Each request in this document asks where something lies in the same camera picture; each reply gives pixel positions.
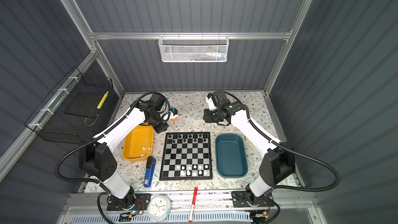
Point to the blue stapler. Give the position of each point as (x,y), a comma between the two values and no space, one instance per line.
(149,173)

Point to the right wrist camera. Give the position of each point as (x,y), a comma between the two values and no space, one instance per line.
(217,100)

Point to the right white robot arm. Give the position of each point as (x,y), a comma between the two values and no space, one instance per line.
(278,158)

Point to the small white clock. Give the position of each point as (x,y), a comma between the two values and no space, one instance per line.
(159,208)

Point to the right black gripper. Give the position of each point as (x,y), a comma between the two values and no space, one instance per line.
(207,117)

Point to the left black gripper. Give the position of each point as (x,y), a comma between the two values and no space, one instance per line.
(161,129)

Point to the red white marker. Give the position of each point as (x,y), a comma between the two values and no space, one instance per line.
(190,219)

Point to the teal plastic tray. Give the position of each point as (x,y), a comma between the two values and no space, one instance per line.
(231,159)

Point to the black white chessboard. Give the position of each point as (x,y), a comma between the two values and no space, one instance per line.
(186,156)

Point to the white wire basket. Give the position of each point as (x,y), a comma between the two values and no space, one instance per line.
(194,49)

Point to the black wire basket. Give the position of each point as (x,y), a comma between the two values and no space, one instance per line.
(77,112)

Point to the yellow plastic tray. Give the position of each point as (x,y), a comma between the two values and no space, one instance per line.
(138,144)

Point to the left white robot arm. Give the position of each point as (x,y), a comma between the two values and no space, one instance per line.
(96,156)

